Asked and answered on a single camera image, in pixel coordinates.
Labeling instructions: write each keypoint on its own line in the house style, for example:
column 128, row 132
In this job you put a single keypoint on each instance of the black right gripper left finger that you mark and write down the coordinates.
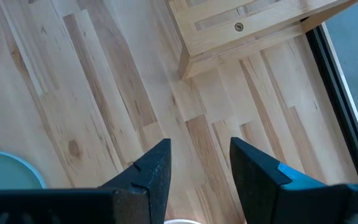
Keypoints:
column 148, row 186

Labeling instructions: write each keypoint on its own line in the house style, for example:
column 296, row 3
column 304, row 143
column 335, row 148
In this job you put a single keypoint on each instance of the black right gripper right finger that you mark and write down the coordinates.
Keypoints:
column 259, row 193

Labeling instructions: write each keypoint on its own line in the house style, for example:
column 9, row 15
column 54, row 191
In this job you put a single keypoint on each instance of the pink plate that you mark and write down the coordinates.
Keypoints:
column 182, row 222

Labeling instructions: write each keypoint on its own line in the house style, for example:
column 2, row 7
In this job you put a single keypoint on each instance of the sage green plate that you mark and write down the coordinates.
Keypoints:
column 5, row 172

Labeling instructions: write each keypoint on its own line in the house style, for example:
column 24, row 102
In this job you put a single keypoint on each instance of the wooden slatted shelf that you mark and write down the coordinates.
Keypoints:
column 228, row 40

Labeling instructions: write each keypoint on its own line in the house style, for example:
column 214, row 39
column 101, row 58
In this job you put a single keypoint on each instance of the black aluminium table frame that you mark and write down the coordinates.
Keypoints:
column 343, row 102

